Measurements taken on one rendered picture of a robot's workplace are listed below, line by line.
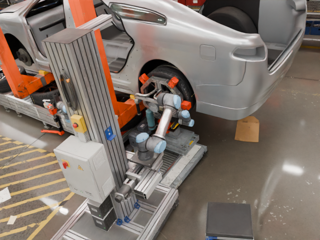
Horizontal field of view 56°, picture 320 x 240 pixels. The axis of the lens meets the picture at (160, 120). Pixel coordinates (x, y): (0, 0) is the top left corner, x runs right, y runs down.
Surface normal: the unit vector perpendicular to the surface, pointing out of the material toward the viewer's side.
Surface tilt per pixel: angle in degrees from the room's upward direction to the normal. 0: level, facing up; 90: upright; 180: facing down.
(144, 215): 0
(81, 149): 0
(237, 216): 0
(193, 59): 90
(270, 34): 90
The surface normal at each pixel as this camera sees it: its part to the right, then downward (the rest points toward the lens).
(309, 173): -0.12, -0.81
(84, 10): 0.82, 0.25
